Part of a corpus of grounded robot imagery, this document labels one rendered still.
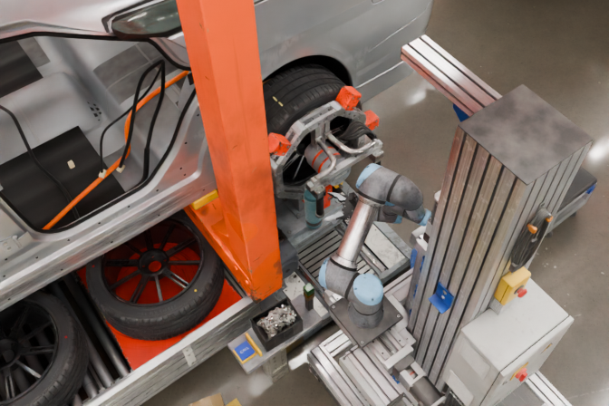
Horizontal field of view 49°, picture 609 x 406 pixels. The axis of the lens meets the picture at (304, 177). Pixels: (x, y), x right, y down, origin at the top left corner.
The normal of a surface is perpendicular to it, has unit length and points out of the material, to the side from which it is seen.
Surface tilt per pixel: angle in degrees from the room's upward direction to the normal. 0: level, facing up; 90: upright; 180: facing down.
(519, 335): 0
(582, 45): 0
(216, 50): 90
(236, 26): 90
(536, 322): 0
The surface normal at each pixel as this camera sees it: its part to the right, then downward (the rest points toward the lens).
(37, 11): 0.40, -0.13
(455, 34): -0.02, -0.59
